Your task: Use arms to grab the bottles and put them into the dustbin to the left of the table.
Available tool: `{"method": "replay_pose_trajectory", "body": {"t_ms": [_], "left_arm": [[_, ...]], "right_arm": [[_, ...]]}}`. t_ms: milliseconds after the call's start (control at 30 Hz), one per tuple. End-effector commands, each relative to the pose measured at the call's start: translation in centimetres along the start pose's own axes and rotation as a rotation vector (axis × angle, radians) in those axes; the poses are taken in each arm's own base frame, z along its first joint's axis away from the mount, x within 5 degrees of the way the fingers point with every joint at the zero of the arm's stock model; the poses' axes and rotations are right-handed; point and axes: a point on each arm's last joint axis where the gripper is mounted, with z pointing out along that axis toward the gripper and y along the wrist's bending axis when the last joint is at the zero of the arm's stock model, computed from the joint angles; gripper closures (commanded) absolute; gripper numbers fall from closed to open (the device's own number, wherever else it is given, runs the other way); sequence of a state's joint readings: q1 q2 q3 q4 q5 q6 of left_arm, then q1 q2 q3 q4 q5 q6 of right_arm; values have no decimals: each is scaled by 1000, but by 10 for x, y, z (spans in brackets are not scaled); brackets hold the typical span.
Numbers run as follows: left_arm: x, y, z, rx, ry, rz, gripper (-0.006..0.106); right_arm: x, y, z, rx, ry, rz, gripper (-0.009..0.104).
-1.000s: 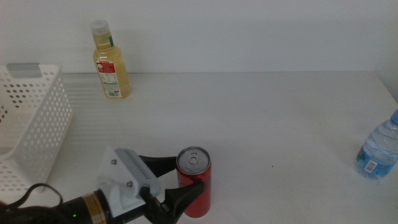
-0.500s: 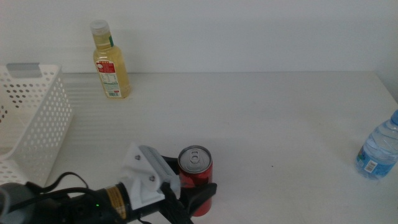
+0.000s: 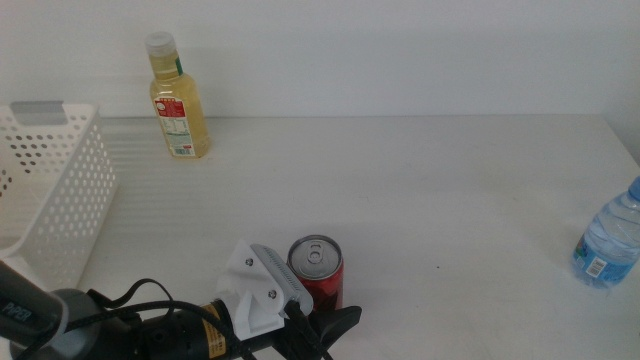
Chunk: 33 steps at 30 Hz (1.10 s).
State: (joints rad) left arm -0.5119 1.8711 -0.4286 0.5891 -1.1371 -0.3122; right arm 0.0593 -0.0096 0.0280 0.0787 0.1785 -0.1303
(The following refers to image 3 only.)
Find yellow tea bottle white cap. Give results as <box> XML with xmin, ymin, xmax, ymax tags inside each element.
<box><xmin>144</xmin><ymin>31</ymin><xmax>212</xmax><ymax>160</ymax></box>

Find red soda can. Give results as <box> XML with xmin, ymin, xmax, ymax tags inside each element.
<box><xmin>286</xmin><ymin>234</ymin><xmax>345</xmax><ymax>314</ymax></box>

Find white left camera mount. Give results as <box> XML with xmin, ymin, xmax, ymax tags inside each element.
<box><xmin>215</xmin><ymin>238</ymin><xmax>287</xmax><ymax>342</ymax></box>

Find white perforated plastic basket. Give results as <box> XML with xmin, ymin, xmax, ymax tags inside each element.
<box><xmin>0</xmin><ymin>101</ymin><xmax>119</xmax><ymax>291</ymax></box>

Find black left camera cable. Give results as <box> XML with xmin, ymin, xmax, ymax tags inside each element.
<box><xmin>9</xmin><ymin>278</ymin><xmax>334</xmax><ymax>360</ymax></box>

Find clear water bottle blue cap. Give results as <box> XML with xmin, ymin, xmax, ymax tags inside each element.
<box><xmin>571</xmin><ymin>175</ymin><xmax>640</xmax><ymax>290</ymax></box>

